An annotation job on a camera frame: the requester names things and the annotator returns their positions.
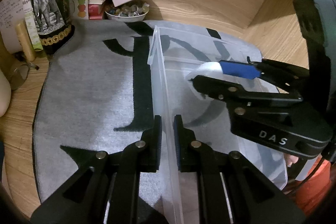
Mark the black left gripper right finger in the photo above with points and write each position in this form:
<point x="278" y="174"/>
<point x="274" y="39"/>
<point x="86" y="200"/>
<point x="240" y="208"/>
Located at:
<point x="230" y="188"/>

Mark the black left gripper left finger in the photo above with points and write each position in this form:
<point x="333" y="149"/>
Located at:
<point x="105" y="188"/>

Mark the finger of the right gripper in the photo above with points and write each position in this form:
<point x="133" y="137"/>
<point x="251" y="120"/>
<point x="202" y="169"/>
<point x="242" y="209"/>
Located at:
<point x="228" y="92"/>
<point x="288" y="77"/>

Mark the white power adapter plug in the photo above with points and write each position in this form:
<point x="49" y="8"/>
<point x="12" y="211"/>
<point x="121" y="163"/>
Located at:
<point x="218" y="69"/>

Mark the clear plastic organizer bin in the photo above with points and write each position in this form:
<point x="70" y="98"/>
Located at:
<point x="176" y="52"/>

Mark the grey rug with black letters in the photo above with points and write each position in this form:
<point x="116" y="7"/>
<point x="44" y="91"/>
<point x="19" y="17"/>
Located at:
<point x="97" y="96"/>

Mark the white bowl of beads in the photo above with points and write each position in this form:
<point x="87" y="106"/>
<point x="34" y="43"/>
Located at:
<point x="126" y="13"/>

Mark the round glass jar lid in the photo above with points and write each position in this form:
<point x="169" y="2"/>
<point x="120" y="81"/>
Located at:
<point x="19" y="72"/>

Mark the red small box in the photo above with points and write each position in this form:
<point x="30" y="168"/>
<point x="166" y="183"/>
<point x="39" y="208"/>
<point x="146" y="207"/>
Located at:
<point x="95" y="12"/>

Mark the beige lip balm tube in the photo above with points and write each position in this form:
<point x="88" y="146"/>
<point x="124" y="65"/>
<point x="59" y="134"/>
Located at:
<point x="25" y="41"/>

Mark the fruit sticker white card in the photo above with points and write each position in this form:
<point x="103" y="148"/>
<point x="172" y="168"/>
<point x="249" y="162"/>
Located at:
<point x="79" y="9"/>

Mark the white handwritten note paper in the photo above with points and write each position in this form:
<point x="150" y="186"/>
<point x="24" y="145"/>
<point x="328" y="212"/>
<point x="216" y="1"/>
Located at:
<point x="11" y="12"/>

